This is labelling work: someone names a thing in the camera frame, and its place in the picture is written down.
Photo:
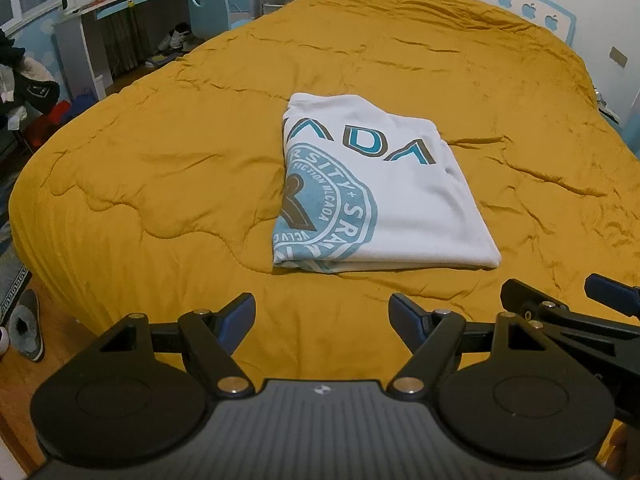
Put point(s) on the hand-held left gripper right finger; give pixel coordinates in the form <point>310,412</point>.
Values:
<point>405,321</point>

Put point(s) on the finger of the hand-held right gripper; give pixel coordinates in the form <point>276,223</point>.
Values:
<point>615,295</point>
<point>575,325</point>

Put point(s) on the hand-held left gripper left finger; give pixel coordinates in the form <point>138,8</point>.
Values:
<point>235,320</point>

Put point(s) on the white printed sweatshirt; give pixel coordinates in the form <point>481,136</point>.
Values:
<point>425,210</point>

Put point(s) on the yellow quilt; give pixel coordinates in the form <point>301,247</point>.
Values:
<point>150,185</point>

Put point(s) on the bedside table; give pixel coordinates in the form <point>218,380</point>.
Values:
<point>607,110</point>

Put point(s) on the grey slipper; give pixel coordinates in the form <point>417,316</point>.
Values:
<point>25,330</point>

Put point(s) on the patterned rug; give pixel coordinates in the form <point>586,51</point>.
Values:
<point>12,290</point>

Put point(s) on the red cloth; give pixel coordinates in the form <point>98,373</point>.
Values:
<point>45,130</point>

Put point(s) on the dark clothing pile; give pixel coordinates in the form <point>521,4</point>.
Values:
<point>35,90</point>

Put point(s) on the white desk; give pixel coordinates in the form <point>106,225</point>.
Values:
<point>75,45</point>

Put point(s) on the blue chair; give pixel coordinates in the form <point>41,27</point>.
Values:
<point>205,0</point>

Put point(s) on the wall switch plate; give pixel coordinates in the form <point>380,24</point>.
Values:
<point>618,56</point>

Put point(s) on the white desk camera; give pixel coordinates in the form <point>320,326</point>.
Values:
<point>69,2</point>

